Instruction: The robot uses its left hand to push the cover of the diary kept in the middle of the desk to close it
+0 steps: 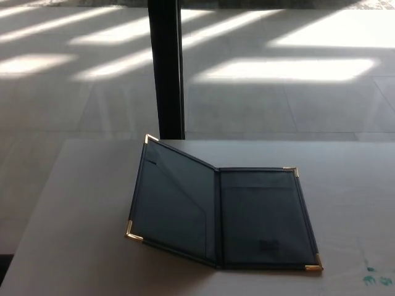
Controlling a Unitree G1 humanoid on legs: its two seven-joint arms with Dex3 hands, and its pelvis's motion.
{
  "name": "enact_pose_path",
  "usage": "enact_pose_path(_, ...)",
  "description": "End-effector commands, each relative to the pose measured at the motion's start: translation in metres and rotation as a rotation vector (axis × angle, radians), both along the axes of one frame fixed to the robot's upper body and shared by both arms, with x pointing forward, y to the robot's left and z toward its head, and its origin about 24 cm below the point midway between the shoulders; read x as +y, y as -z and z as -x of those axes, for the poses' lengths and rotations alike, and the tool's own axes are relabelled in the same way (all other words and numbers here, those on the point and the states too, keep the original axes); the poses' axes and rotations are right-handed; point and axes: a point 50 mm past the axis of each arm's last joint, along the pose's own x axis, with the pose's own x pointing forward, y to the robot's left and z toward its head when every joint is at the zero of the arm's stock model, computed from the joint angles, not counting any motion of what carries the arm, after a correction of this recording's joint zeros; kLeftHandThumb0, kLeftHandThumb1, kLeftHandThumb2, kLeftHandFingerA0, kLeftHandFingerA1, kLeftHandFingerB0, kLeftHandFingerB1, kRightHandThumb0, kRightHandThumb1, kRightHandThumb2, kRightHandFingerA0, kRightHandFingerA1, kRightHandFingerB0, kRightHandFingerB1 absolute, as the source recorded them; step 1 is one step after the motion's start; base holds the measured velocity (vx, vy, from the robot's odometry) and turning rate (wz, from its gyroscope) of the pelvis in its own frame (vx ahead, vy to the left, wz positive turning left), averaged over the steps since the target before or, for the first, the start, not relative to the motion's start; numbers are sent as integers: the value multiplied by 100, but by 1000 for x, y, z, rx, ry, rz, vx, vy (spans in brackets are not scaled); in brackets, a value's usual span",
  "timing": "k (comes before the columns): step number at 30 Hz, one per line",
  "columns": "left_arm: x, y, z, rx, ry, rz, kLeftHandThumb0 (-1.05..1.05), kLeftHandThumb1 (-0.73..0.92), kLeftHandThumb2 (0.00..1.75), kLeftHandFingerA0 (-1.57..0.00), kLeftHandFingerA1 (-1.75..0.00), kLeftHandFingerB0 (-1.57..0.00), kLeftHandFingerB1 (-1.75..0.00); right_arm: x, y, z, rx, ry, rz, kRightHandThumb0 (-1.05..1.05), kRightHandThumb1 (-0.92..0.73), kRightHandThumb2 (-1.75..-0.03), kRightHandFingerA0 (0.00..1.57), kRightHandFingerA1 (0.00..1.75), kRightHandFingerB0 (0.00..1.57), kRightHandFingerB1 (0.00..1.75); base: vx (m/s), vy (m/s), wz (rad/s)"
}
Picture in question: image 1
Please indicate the black vertical pillar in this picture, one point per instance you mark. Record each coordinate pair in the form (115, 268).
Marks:
(165, 68)

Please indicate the dark diary with gold corners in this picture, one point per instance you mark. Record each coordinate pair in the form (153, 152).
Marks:
(253, 216)

